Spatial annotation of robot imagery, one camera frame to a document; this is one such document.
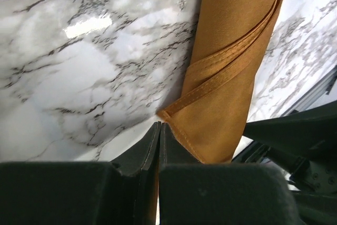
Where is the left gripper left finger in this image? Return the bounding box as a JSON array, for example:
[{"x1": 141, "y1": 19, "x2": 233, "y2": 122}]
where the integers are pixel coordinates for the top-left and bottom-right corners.
[{"x1": 1, "y1": 122, "x2": 161, "y2": 224}]

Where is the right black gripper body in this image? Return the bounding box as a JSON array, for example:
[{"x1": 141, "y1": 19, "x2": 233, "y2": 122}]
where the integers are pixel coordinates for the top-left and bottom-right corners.
[{"x1": 233, "y1": 102, "x2": 336, "y2": 224}]

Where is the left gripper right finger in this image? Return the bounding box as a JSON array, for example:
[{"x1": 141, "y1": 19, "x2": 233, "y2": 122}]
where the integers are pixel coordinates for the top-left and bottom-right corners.
[{"x1": 159, "y1": 124, "x2": 300, "y2": 224}]

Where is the brown cloth napkin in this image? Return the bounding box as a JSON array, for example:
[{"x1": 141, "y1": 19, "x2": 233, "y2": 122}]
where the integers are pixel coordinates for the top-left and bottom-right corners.
[{"x1": 158, "y1": 0, "x2": 283, "y2": 164}]

